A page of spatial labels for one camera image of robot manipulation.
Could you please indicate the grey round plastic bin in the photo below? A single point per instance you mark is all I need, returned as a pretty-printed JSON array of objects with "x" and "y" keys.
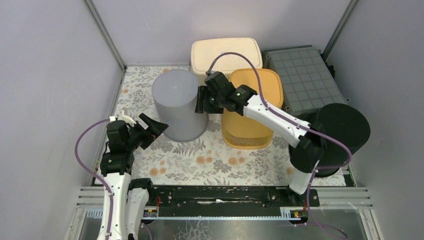
[{"x": 175, "y": 94}]

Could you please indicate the black round plastic bin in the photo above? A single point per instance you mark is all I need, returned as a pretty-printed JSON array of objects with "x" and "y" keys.
[{"x": 338, "y": 121}]

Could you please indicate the black cloth bundle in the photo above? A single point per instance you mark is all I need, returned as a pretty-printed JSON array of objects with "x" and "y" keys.
[{"x": 331, "y": 69}]

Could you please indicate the grey plastic storage bin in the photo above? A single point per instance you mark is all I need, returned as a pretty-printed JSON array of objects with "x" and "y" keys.
[{"x": 306, "y": 82}]

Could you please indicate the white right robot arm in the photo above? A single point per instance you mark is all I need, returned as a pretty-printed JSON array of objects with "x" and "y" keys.
[{"x": 252, "y": 105}]

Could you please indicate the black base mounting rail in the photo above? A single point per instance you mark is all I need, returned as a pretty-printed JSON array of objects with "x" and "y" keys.
[{"x": 275, "y": 196}]

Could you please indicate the small circuit board left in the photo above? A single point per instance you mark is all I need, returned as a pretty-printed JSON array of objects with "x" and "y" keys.
[{"x": 150, "y": 213}]

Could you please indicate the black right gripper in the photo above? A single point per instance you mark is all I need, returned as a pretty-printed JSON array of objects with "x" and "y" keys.
[{"x": 203, "y": 93}]

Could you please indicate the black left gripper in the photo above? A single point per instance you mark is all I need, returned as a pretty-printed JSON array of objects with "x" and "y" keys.
[{"x": 143, "y": 131}]

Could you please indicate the white slotted cable duct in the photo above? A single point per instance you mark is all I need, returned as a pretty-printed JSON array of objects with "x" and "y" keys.
[{"x": 241, "y": 210}]

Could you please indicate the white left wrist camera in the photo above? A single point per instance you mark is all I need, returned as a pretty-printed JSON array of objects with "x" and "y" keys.
[{"x": 123, "y": 115}]

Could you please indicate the yellow bin with black liner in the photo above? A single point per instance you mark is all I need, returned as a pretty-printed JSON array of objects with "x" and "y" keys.
[{"x": 241, "y": 132}]

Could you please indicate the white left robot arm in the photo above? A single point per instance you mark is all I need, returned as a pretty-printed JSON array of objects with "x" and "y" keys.
[{"x": 125, "y": 198}]

